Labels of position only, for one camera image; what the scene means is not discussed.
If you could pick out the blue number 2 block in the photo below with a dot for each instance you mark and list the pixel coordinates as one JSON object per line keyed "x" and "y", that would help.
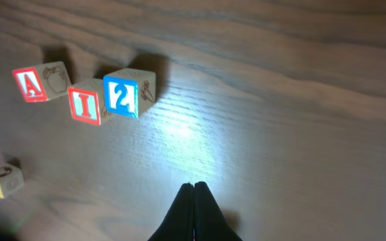
{"x": 129, "y": 92}

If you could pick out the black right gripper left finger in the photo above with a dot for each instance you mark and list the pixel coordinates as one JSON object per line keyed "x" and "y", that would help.
{"x": 178, "y": 224}

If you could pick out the red letter I block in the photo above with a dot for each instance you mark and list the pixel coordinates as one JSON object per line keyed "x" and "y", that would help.
{"x": 87, "y": 102}

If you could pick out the red letter A block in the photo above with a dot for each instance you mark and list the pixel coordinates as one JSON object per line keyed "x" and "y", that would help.
{"x": 43, "y": 82}

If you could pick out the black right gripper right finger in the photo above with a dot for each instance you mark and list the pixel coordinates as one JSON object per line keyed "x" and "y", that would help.
{"x": 209, "y": 221}

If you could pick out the yellow wooden block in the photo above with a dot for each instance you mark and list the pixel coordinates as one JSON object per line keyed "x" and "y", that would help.
{"x": 11, "y": 180}

